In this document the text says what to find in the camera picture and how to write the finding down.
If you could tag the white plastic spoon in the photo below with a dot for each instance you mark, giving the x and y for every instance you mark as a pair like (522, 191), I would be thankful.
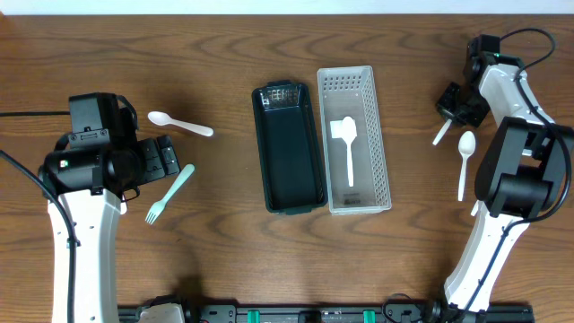
(442, 132)
(163, 119)
(348, 142)
(466, 148)

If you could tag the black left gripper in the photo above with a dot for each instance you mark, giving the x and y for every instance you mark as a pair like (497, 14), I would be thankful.
(150, 161)

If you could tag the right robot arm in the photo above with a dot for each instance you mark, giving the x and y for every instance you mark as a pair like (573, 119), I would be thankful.
(525, 175)

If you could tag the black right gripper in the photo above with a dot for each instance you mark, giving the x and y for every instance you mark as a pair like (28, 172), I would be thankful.
(455, 109)

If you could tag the black plastic basket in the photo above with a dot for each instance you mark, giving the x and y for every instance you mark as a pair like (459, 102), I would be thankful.
(293, 173)

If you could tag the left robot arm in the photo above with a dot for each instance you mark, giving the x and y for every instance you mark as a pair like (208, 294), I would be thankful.
(89, 172)

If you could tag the white plastic basket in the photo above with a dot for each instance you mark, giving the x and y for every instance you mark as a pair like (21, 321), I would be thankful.
(350, 91)

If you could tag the mint green plastic fork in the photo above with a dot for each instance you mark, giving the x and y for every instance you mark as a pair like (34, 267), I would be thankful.
(158, 207)

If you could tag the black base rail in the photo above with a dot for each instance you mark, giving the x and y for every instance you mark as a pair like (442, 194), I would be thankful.
(174, 309)

